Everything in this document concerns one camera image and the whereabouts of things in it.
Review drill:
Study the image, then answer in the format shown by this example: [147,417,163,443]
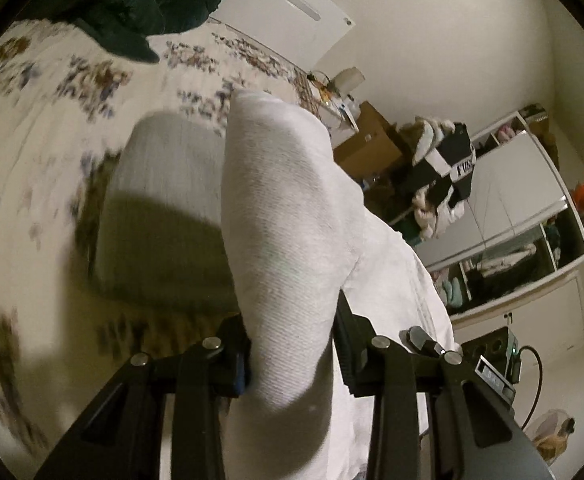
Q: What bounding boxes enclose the white puffy jacket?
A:
[412,192,467,241]

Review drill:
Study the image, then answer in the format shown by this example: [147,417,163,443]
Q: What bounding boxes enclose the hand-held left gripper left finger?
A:
[32,312,253,480]

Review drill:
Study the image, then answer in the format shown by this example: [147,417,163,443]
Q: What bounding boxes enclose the white fluffy cloth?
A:
[411,117,455,163]

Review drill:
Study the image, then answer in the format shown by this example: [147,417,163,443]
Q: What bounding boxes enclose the white shelf unit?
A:
[417,102,584,361]

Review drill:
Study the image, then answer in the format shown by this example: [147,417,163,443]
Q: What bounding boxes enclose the teal cloth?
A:
[397,210,423,246]

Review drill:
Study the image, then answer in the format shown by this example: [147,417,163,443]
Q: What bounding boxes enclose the white nightstand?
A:
[312,85,360,148]

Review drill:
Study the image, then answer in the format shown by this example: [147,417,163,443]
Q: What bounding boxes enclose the white pants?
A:
[220,89,465,480]

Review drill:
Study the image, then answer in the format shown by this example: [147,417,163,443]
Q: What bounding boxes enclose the large cardboard box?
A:
[333,101,407,181]

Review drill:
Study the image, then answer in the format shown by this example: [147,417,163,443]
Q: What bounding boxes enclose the dark green quilted blanket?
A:
[22,0,227,64]

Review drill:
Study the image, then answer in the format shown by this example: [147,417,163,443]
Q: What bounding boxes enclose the black and white jacket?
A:
[397,122,475,211]

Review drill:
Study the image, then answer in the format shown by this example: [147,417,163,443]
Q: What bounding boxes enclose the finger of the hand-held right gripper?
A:
[406,326,450,358]

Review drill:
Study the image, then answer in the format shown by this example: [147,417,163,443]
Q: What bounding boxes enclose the grey fluffy blanket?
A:
[94,112,245,318]

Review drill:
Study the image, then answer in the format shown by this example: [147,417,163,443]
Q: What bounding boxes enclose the white cylindrical lamp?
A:
[329,66,366,96]

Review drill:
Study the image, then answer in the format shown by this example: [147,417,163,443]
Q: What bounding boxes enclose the black cable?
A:
[516,345,545,428]

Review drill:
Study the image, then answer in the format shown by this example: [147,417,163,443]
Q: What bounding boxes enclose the white bed headboard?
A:
[207,0,357,81]

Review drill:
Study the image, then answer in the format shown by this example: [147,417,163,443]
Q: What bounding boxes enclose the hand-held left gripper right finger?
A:
[333,291,555,480]

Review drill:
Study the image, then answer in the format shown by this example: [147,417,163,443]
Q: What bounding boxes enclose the floral bedsheet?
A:
[0,17,313,461]

